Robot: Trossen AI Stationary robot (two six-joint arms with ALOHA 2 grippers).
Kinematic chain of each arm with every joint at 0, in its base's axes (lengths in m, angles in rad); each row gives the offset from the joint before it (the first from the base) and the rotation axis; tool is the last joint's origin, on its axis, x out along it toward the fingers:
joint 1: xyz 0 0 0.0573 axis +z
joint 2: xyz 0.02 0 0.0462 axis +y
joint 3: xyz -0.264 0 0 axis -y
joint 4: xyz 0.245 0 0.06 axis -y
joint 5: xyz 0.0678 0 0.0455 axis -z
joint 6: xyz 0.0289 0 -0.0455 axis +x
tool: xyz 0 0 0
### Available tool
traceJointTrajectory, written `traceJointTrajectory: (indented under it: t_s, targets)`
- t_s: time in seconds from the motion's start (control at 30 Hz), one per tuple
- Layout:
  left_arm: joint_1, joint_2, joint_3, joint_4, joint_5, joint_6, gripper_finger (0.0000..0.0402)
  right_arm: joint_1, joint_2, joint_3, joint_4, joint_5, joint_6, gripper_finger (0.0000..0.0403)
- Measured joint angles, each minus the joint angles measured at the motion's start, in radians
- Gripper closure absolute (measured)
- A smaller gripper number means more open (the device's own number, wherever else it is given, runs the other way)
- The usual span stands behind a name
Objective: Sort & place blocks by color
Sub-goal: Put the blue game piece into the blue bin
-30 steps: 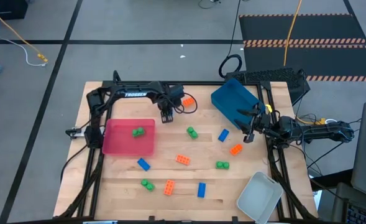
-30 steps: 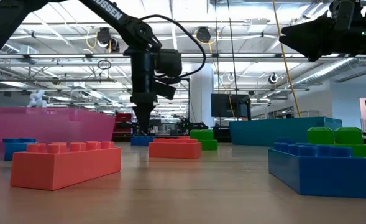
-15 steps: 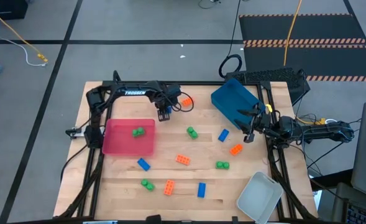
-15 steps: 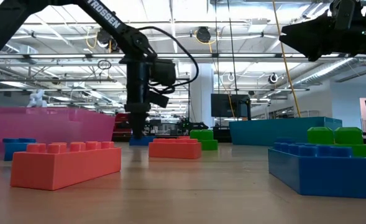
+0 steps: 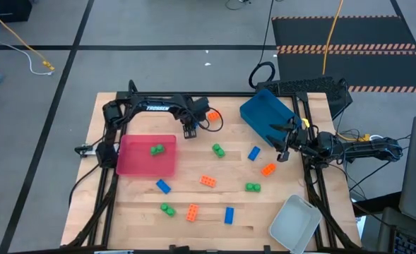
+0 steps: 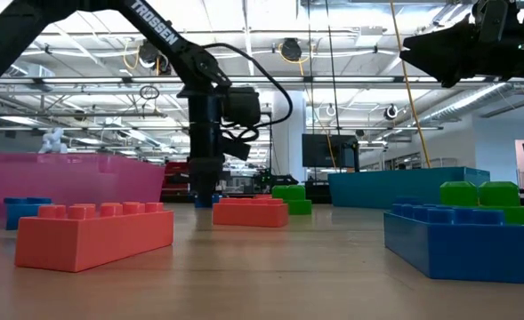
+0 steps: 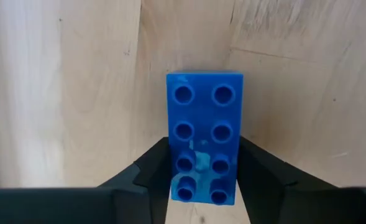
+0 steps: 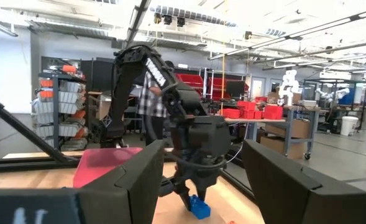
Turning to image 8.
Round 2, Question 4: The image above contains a white robot figure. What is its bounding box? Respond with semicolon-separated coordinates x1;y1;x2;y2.
277;69;300;106

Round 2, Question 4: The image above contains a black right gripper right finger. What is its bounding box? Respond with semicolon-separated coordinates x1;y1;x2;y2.
240;139;366;224

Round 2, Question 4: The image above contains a person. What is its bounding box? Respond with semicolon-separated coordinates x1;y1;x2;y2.
137;60;177;147

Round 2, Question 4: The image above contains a red plastic storage bin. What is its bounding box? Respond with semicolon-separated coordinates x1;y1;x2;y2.
237;100;257;111
262;105;283;121
222;108;241;119
241;110;263;120

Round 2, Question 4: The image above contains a workbench with grey legs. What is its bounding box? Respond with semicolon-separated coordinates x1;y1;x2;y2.
224;105;322;161

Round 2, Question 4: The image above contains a yellow hanging cable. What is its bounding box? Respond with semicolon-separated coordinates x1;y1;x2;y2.
220;0;227;116

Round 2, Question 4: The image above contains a white plastic bucket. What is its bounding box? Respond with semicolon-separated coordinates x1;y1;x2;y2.
340;116;360;137

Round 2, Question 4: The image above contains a thin white cable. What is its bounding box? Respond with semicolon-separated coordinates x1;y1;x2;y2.
226;121;250;164

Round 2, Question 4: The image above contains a translucent pink plastic bin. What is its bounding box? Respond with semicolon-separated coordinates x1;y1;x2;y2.
73;147;144;189

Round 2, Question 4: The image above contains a metal shelving rack with bins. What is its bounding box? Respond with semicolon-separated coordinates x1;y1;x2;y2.
30;63;89;152

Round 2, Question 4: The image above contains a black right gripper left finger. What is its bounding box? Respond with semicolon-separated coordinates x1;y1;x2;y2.
76;139;166;224

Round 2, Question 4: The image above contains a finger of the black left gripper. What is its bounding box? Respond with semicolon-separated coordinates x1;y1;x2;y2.
196;185;208;202
176;188;193;213

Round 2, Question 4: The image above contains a blue toy brick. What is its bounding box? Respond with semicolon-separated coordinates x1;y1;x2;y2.
187;194;212;220

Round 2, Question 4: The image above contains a black cabinet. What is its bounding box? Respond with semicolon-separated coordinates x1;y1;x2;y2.
80;57;115;93

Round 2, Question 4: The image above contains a black monitor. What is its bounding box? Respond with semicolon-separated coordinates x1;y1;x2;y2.
226;80;247;100

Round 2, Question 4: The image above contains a black metal station frame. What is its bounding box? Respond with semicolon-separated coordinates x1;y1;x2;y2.
302;78;366;131

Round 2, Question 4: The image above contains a large red shelf bin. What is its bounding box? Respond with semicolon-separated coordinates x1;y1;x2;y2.
175;73;205;94

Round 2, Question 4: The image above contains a brown cardboard box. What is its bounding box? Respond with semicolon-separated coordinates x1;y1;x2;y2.
265;119;311;139
259;136;308;160

